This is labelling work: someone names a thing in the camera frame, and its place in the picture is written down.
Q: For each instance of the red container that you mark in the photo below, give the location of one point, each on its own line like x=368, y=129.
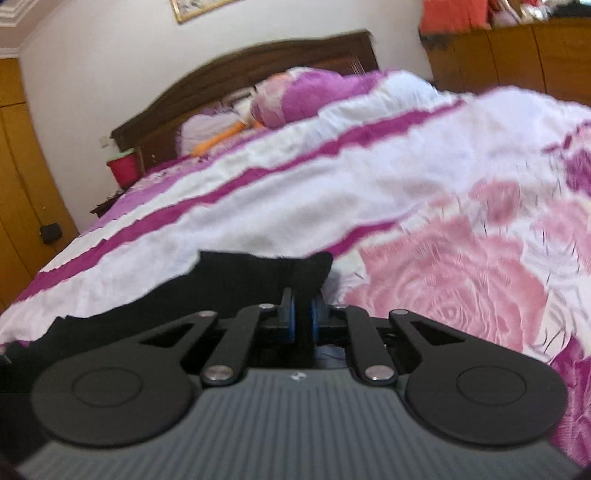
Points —
x=123, y=168

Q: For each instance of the black small garment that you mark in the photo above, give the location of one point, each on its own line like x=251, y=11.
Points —
x=138, y=304

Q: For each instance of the pink purple floral blanket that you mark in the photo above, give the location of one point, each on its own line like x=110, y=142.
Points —
x=323, y=194

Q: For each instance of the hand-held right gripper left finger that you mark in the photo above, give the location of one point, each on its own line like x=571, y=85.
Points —
x=289, y=321

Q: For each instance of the orange white plush toy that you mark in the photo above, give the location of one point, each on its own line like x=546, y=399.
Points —
x=217, y=138

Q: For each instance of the framed wall picture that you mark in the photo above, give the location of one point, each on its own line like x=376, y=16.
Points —
x=194, y=9

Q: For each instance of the dark wooden headboard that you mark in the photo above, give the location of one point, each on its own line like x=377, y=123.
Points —
x=217, y=78

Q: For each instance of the purple floral pillow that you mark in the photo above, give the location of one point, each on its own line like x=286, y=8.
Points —
x=300, y=97

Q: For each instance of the black wall device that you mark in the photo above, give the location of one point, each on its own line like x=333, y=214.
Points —
x=51, y=233

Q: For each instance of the cream orange curtain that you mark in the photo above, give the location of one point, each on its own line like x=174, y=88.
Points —
x=455, y=14

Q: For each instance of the light purple pillow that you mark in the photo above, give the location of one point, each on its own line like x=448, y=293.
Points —
x=203, y=129

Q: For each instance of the wooden dresser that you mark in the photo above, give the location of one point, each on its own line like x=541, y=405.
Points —
x=517, y=55

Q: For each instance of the wooden wardrobe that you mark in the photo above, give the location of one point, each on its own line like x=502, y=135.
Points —
x=23, y=184

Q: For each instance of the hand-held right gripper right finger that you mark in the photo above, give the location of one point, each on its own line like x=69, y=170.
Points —
x=317, y=323

